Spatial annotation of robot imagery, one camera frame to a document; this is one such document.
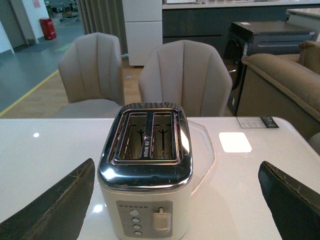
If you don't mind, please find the beige chair right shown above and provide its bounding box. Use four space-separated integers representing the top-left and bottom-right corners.
138 40 233 117

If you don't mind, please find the beige chair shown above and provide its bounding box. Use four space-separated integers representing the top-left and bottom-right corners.
138 40 233 117
55 32 125 119

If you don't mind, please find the white chrome two-slot toaster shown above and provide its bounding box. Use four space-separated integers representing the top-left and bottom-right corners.
97 102 193 240

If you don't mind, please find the black label card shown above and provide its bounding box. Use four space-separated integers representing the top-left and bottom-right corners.
236 116 279 129

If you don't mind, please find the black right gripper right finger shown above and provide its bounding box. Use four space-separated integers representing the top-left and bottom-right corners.
258 161 320 240

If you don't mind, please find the red box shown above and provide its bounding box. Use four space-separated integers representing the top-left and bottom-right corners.
39 17 57 40

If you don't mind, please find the brown sofa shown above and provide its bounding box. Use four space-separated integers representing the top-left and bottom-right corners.
237 40 320 134

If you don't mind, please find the black washing machine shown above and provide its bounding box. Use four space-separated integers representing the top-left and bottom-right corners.
222 21 315 115

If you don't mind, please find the white toaster power cable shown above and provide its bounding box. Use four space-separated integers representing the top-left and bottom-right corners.
186 119 217 197

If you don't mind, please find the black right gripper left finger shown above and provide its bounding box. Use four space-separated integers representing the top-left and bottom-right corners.
0 158 95 240

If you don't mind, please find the beige curtain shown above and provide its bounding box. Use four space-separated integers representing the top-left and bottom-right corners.
76 0 128 55

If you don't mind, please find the white cabinet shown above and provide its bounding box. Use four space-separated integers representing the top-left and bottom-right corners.
122 0 163 66

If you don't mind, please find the dark grey counter cabinet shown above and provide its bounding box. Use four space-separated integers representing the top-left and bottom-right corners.
162 0 320 55

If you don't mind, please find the beige chair left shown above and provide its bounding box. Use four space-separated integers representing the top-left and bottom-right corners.
55 32 125 119

